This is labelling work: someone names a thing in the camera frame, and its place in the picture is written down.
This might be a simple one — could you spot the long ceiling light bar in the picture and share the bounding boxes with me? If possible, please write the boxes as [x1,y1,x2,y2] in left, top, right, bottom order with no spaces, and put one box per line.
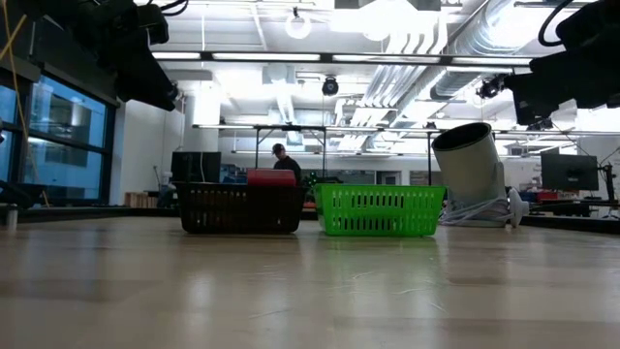
[152,49,534,68]

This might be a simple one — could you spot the yellow cable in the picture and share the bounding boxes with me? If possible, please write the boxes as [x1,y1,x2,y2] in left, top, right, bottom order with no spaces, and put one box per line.
[0,0,50,207]

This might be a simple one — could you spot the black background rig frame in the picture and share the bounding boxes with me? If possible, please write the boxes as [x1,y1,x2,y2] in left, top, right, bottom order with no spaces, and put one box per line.
[251,124,433,186]

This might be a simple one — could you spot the white frame peg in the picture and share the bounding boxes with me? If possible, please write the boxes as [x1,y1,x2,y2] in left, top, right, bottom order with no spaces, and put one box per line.
[4,203,19,232]

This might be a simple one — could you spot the white cylinder with dark opening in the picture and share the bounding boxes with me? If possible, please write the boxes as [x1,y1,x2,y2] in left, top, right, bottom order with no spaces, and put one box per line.
[430,121,509,210]

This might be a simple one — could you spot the white round piece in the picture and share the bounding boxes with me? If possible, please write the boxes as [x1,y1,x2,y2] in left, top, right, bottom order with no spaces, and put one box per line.
[507,187,531,229]

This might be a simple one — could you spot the large window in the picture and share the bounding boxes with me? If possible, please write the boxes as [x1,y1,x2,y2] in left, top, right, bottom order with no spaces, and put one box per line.
[0,62,117,205]

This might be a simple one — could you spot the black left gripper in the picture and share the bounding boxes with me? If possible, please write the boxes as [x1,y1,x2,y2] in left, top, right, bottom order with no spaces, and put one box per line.
[99,3,178,111]

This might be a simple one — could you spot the silver ventilation duct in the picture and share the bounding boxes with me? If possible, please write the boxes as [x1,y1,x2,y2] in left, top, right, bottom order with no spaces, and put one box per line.
[428,0,539,101]

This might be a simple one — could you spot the person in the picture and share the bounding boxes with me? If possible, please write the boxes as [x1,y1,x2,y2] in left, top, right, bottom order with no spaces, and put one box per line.
[271,142,303,184]

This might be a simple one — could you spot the black monitor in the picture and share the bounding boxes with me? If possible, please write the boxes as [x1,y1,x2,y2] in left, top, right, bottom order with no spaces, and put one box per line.
[170,150,223,184]
[540,153,601,192]

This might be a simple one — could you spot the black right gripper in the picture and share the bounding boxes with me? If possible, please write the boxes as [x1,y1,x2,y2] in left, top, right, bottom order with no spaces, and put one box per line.
[504,0,620,126]

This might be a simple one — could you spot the white cable bundle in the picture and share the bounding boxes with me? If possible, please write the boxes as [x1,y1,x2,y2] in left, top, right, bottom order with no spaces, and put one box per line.
[438,196,512,228]

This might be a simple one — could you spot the background desk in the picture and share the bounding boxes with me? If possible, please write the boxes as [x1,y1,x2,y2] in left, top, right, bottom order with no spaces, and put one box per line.
[527,196,620,218]

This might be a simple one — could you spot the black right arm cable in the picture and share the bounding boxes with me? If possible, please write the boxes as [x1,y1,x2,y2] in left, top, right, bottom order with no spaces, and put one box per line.
[537,0,575,48]

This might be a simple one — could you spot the red charger with port slots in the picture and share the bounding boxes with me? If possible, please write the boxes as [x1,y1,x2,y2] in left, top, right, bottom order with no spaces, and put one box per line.
[246,168,298,188]

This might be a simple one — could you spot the black plastic basket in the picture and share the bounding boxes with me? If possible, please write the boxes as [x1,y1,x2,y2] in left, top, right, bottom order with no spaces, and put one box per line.
[173,181,308,236]

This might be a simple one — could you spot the black monitor back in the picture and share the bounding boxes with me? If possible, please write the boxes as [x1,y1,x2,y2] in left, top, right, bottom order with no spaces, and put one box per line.
[170,150,223,184]

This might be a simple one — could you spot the round white pendant lamp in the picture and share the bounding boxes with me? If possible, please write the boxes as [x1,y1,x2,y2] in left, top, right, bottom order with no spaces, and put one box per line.
[284,6,313,41]

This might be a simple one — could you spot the wooden crates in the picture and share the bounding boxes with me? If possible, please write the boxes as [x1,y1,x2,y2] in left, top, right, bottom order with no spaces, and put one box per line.
[124,191,162,209]

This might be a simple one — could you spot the green plastic basket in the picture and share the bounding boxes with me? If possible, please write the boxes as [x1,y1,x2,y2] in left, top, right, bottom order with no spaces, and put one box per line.
[313,182,448,238]

